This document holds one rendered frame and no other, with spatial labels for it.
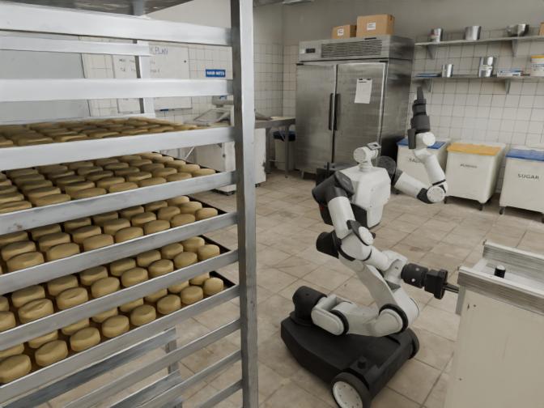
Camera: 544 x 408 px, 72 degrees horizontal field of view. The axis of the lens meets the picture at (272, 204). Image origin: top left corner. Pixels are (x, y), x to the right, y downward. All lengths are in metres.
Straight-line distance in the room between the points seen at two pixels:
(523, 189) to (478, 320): 3.68
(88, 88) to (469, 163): 4.77
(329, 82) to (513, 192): 2.66
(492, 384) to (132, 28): 1.50
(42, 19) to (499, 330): 1.44
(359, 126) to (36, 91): 4.87
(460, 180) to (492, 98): 1.17
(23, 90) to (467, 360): 1.50
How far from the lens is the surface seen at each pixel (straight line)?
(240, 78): 0.75
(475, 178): 5.15
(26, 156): 0.63
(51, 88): 0.63
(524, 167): 5.03
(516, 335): 1.49
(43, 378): 0.78
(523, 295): 1.43
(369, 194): 1.70
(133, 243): 0.71
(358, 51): 5.39
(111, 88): 0.66
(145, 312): 0.84
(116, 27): 0.67
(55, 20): 0.64
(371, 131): 5.23
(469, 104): 5.74
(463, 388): 1.68
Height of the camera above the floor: 1.51
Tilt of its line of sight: 18 degrees down
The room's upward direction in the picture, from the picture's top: straight up
